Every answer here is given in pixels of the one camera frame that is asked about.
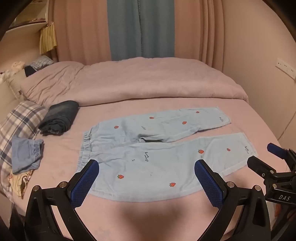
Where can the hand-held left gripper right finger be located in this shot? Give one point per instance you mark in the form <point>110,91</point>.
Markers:
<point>209,185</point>

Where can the folded dark jeans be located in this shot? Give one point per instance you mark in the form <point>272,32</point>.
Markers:
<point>60,115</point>

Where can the light blue strawberry print pants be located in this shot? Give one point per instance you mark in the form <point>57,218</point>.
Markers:
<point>150,162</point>

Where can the plaid pillow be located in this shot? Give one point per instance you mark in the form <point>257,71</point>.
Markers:
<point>20,120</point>

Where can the white shelf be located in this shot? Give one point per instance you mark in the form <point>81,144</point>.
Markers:
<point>25,26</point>

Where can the cartoon printed cloth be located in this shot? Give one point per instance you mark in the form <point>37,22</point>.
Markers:
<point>19,183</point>

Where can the blue checked cloth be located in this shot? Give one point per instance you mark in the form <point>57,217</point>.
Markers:
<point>41,63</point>

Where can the yellow fringed cloth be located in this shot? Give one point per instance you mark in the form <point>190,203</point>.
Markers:
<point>48,39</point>

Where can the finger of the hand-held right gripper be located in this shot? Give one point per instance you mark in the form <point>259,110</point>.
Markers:
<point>259,165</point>
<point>276,149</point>

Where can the white plush toy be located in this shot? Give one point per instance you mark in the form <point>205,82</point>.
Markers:
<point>18,66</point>

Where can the white wall socket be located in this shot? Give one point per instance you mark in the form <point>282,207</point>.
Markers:
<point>285,67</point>

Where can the pink duvet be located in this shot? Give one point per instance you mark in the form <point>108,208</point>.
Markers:
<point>138,81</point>

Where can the pink bed sheet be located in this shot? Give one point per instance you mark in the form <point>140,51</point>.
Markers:
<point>62,150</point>

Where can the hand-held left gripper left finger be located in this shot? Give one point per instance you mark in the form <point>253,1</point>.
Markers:
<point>84,183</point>

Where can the pink curtain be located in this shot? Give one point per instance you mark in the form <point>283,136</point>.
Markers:
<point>81,30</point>
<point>196,30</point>

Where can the blue curtain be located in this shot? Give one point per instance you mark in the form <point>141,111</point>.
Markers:
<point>138,27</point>

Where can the small blue shorts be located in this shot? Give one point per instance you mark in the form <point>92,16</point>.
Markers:
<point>23,155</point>

